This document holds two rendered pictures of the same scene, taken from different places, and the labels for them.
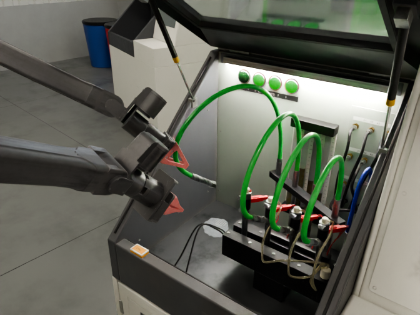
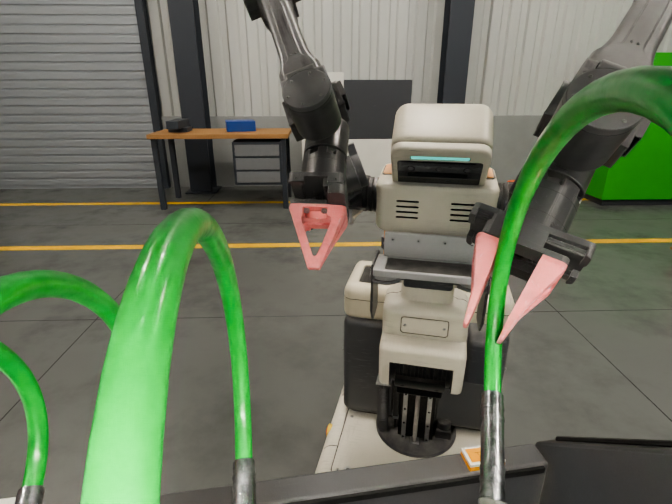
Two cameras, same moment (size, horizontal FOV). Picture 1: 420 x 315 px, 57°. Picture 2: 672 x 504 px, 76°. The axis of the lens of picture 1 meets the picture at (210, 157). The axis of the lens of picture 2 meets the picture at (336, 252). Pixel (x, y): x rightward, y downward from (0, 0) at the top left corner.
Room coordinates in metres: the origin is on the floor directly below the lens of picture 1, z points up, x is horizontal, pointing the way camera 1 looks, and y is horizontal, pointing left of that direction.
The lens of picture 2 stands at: (1.07, -0.25, 1.43)
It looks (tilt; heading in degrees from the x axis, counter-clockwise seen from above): 21 degrees down; 134
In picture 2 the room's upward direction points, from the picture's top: straight up
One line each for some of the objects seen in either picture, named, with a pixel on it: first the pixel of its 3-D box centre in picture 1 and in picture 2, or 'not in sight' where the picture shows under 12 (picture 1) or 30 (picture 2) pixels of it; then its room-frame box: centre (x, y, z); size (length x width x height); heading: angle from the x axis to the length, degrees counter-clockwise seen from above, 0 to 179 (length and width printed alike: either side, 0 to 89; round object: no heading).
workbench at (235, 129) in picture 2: not in sight; (226, 162); (-3.67, 2.70, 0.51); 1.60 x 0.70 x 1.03; 46
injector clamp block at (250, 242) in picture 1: (276, 267); not in sight; (0.90, -0.21, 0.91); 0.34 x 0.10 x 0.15; 53
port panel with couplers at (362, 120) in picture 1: (362, 159); not in sight; (1.04, -0.46, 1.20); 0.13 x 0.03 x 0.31; 53
